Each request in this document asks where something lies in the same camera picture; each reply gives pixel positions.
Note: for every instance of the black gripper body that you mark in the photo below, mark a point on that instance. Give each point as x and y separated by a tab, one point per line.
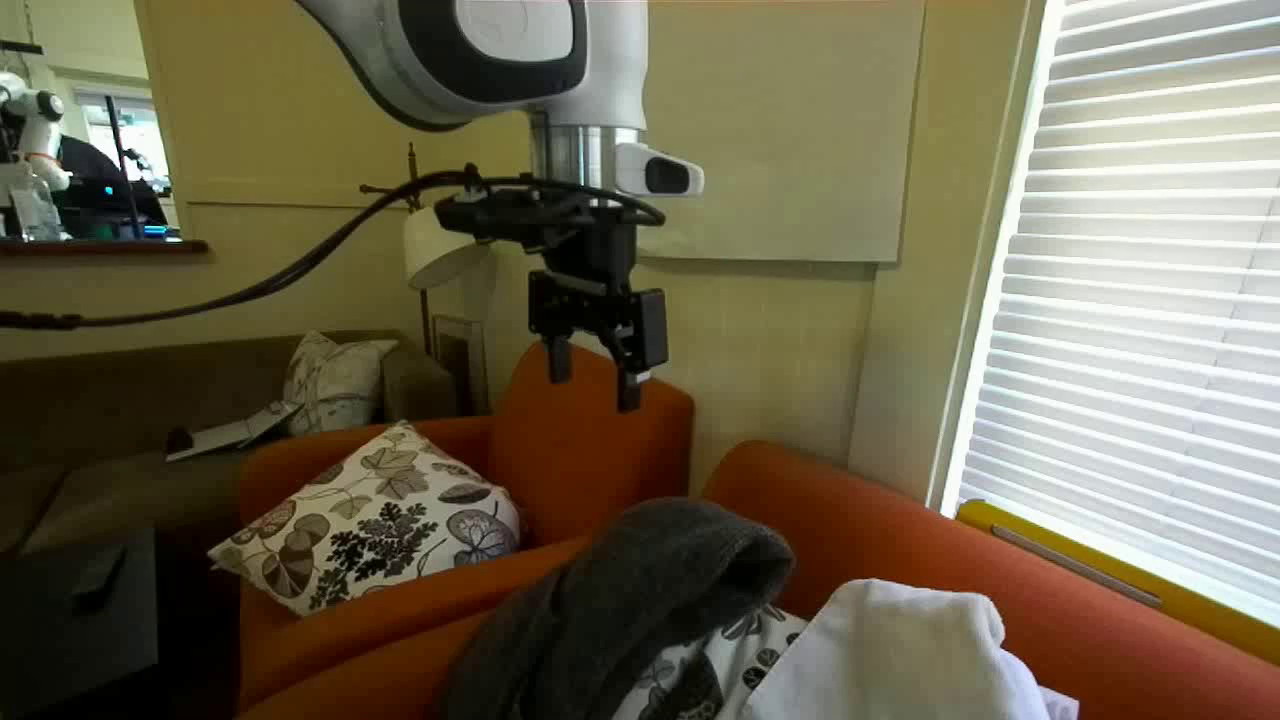
601	315

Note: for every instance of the white towel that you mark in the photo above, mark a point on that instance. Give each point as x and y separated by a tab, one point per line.
906	652

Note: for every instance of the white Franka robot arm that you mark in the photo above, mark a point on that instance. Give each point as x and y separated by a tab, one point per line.
401	55

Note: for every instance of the dark grey towel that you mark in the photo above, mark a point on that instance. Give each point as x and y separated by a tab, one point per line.
626	601

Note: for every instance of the orange armchair with grey towel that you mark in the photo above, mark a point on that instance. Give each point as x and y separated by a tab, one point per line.
935	534

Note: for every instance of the brown sofa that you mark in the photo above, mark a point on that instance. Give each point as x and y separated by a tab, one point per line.
105	403

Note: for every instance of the orange armchair with leaf pillow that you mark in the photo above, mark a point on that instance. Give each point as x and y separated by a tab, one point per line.
584	440

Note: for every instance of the white lamp shade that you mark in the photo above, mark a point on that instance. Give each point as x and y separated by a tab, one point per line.
434	254

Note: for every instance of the pale patterned pillow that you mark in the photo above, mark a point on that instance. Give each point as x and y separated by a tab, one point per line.
334	383

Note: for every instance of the leaf print pillow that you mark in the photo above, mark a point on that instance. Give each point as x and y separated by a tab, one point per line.
375	522

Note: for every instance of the stack of papers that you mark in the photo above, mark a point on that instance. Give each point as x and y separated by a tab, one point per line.
224	438

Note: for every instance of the yellow strip at window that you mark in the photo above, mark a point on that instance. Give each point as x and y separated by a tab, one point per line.
1052	542

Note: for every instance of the brown wooden ledge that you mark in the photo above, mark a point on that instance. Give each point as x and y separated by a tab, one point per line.
105	246

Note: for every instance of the black remote control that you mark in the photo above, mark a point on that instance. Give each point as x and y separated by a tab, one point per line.
99	575

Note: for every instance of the white window blinds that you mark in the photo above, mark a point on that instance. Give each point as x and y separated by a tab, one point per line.
1146	267

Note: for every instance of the white humanoid robot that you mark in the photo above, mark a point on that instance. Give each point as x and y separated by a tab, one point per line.
31	161

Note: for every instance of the dark side table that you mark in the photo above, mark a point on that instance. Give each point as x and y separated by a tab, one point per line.
55	640

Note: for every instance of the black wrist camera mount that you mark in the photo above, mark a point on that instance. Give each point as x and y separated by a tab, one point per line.
562	222

